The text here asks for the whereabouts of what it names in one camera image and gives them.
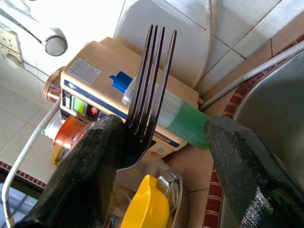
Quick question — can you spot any beige water purifier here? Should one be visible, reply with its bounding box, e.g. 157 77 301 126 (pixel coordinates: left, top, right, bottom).
59 37 200 158

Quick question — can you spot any steel fork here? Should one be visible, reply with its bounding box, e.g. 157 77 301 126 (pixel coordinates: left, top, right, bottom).
115 24 178 183

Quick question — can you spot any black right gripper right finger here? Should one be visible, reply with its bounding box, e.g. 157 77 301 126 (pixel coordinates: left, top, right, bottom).
204 115 304 228

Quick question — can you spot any white corrugated hose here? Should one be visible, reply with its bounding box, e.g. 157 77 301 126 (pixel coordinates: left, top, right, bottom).
1 95 63 227

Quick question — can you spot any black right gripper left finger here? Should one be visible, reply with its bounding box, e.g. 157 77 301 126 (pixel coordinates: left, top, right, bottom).
14 114 126 228

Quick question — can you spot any large steel sink basin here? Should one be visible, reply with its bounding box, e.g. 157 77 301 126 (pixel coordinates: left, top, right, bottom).
234 49 304 193

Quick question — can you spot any dark jar with orange lid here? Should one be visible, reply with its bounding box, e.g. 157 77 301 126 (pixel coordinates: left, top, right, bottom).
51 115 96 151

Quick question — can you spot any grey metal sink faucet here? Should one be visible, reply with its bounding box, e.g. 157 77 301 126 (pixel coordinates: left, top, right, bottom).
0 9 69 57

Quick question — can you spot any thin white counter pipe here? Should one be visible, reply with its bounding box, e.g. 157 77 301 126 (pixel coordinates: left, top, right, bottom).
199 40 304 111

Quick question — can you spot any small steel bowl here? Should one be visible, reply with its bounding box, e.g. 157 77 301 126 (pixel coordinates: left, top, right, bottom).
156 168 184 228

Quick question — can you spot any green soap bottle blue cap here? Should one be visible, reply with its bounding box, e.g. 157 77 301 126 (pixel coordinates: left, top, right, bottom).
109 71 215 151

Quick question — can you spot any yellow plastic bowl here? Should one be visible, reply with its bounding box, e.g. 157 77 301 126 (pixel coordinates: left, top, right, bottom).
123 174 171 228

